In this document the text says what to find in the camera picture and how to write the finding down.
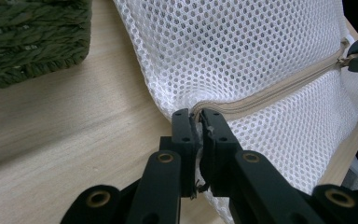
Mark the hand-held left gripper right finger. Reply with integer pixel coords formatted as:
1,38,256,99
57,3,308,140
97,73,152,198
200,107,241,198

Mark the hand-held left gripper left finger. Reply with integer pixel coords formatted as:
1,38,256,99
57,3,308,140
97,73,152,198
159,107,199,199

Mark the white cloth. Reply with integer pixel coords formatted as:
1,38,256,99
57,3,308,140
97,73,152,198
113,0,358,224

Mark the green woven basket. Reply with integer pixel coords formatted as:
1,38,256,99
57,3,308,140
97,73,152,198
0,0,93,91

